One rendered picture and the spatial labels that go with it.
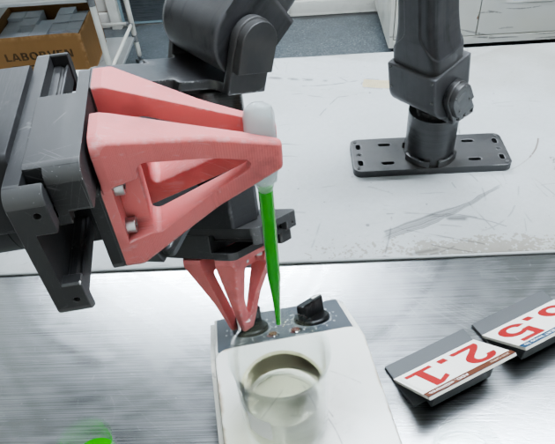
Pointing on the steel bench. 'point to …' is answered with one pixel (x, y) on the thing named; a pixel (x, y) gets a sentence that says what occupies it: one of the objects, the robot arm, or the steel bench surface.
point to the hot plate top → (358, 369)
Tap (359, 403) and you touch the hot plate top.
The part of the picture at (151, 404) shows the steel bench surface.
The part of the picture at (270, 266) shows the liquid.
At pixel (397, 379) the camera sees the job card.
